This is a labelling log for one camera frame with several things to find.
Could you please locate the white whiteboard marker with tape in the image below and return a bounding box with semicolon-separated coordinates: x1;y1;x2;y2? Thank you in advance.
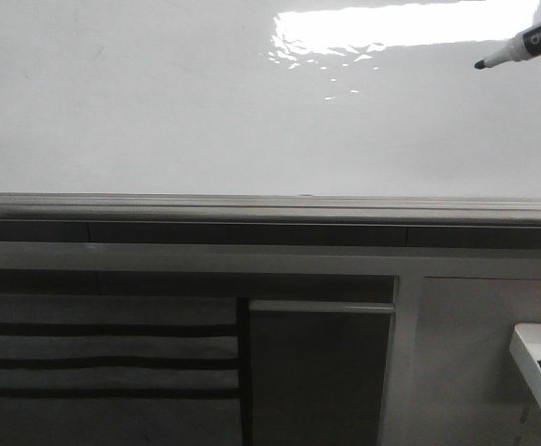
474;22;541;70

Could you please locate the grey cabinet with drawers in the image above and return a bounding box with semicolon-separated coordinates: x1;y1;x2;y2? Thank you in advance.
0;221;541;445

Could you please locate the white whiteboard with aluminium frame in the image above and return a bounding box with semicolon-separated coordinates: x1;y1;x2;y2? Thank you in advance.
0;1;541;225

